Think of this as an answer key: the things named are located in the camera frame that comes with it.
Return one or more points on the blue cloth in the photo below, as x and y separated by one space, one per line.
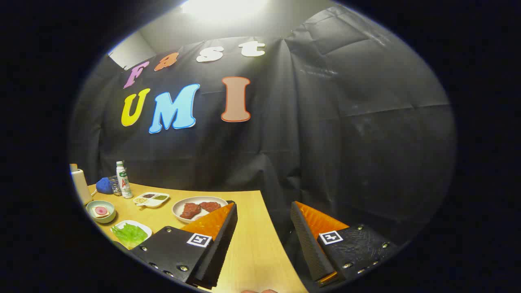
103 186

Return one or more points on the black backdrop cloth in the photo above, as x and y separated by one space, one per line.
325 142

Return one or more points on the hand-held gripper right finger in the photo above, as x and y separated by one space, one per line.
309 248

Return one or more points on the white bread slice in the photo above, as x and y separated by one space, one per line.
106 214

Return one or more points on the green lettuce leaf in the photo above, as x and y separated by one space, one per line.
130 235

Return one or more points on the pale green plate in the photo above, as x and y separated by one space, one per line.
91 217

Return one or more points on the white square plate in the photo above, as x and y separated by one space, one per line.
142 228

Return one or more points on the white bottle with green label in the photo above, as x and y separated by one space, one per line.
124 183

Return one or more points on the dark red meat slice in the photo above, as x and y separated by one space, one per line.
190 211
210 206

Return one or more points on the pink ham slice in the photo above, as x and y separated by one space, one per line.
100 210

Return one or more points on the white divided dish of beans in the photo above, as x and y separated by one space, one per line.
151 202

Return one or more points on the white toaster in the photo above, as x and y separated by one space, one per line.
81 185

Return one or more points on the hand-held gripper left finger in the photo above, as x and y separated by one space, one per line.
220 248

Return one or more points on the white round meat plate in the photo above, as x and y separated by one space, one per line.
176 211

